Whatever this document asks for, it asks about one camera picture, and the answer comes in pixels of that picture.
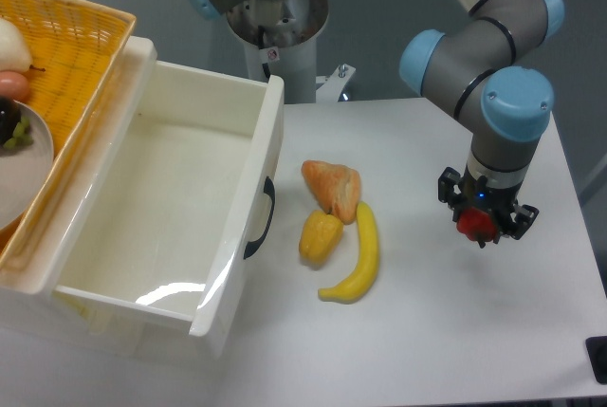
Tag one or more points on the orange croissant bread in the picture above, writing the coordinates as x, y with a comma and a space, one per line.
336, 187

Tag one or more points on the grey plate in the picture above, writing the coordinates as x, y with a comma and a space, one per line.
24, 170

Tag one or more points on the dark grapes with green stem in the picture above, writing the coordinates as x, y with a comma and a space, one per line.
14, 125

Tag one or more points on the pink sausage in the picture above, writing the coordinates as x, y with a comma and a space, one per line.
14, 85

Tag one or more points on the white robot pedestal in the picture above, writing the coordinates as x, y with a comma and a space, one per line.
279, 38

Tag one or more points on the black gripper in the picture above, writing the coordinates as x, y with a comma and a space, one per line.
511, 219

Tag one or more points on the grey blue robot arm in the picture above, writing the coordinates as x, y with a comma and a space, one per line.
472, 76

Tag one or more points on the white pear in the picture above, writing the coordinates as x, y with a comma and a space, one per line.
15, 53

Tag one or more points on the red bell pepper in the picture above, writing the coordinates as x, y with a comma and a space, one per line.
476, 225

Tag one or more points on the yellow woven basket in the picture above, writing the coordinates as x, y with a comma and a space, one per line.
75, 44

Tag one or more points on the black drawer handle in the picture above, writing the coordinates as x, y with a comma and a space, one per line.
262, 219

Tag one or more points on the upper white drawer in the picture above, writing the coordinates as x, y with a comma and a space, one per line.
165, 237

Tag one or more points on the black object at table edge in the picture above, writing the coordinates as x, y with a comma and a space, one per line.
597, 352

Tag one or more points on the yellow bell pepper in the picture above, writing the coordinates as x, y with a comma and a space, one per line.
320, 235

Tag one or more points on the yellow banana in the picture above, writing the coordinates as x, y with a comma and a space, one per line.
354, 286

